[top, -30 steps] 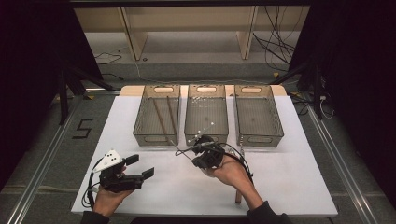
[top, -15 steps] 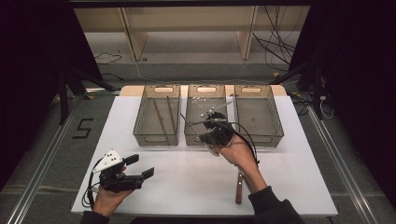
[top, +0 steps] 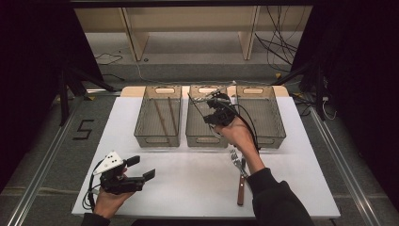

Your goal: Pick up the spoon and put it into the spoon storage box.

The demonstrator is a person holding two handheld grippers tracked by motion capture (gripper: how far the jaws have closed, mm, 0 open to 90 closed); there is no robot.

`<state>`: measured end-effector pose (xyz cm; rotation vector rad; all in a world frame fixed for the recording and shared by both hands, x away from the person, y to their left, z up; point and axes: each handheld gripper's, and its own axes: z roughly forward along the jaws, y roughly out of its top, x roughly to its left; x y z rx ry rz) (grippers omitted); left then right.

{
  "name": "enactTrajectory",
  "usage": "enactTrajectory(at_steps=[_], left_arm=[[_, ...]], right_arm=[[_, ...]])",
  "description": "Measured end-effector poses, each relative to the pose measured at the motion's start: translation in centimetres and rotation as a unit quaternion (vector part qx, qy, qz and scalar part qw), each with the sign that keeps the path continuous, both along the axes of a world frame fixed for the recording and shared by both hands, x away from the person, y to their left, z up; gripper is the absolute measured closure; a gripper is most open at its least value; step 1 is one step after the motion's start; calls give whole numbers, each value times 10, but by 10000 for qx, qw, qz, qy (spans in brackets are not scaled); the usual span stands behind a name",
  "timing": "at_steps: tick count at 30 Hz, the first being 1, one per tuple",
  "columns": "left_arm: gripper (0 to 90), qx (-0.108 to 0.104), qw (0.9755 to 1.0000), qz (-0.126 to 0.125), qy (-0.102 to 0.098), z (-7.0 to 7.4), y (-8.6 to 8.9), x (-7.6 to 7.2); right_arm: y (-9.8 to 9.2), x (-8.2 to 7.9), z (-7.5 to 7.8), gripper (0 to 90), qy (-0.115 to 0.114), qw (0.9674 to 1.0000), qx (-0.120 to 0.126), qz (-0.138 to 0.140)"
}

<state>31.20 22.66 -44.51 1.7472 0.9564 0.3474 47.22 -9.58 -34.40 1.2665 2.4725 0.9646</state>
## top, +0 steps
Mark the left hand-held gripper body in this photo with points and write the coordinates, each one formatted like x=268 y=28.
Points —
x=122 y=185

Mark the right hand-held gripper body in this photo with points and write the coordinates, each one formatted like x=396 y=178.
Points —
x=221 y=117

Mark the smoky transparent plastic bin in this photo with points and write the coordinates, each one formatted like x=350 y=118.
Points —
x=194 y=135
x=269 y=119
x=156 y=142

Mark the brown wooden chopstick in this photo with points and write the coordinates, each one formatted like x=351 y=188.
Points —
x=161 y=121

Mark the person's left hand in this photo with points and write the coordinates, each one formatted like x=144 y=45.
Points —
x=109 y=204

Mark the person's right hand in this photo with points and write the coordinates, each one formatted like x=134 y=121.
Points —
x=236 y=135

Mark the beige wooden shelf unit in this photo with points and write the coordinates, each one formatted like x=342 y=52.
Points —
x=188 y=19

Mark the black stand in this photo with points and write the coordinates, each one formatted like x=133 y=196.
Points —
x=64 y=100
x=319 y=94

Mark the black curtain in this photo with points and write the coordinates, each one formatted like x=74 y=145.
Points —
x=360 y=62
x=31 y=62

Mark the short aluminium floor rail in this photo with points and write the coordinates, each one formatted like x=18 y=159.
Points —
x=103 y=92

